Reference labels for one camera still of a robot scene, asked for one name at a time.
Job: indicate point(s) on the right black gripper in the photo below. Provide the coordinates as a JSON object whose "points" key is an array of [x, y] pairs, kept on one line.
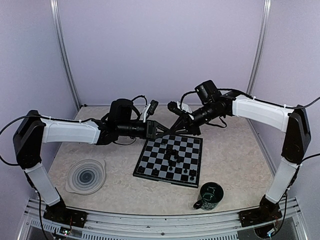
{"points": [[191, 128]]}

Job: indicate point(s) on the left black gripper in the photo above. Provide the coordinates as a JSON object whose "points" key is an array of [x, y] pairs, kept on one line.
{"points": [[166, 130]]}

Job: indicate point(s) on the black grey chess board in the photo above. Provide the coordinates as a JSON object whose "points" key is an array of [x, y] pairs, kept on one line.
{"points": [[174, 159]]}

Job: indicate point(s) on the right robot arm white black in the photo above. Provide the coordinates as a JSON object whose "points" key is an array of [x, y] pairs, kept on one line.
{"points": [[292, 121]]}

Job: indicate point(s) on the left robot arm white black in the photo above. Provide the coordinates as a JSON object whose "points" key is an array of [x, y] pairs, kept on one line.
{"points": [[35, 130]]}

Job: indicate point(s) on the black chess piece pile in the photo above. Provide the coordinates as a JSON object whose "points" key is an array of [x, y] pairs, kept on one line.
{"points": [[169, 152]]}

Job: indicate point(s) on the dark green mug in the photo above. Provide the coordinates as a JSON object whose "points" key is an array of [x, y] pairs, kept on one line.
{"points": [[210, 195]]}

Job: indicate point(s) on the clear collapsible silicone bowl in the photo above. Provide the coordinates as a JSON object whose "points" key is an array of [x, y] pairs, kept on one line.
{"points": [[86, 177]]}

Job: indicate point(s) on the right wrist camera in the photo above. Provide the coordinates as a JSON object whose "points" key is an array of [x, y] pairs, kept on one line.
{"points": [[180, 109]]}

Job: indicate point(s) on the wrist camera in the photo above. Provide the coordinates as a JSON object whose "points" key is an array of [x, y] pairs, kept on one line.
{"points": [[180, 109], [149, 110]]}

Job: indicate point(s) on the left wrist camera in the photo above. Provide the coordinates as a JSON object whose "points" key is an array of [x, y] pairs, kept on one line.
{"points": [[149, 110]]}

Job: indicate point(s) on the right aluminium corner post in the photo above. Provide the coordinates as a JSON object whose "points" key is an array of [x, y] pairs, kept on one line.
{"points": [[260, 46]]}

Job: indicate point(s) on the aluminium corner post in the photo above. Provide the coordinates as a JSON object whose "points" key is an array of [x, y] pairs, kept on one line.
{"points": [[54, 5], [260, 46]]}

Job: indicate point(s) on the aluminium front rail frame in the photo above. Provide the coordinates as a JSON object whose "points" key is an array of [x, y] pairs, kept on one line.
{"points": [[101, 225]]}

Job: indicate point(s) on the left aluminium corner post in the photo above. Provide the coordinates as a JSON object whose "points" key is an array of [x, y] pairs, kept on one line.
{"points": [[54, 5]]}

